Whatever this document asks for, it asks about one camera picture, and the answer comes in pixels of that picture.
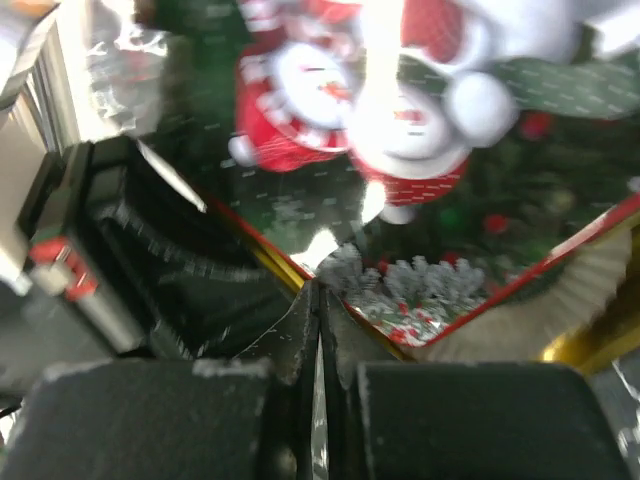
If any gold cookie tin base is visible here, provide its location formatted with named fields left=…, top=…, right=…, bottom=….
left=263, top=205, right=639, bottom=372

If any gold tin lid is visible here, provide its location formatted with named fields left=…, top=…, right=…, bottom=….
left=84, top=0, right=640, bottom=349

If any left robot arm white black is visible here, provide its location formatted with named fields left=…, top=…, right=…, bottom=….
left=19, top=137, right=293, bottom=358

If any floral patterned serving tray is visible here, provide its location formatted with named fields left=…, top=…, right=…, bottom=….
left=1, top=1, right=80, bottom=291

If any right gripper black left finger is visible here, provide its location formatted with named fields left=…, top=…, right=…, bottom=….
left=1, top=282, right=319, bottom=479

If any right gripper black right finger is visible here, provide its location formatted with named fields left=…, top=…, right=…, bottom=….
left=319, top=288, right=630, bottom=479

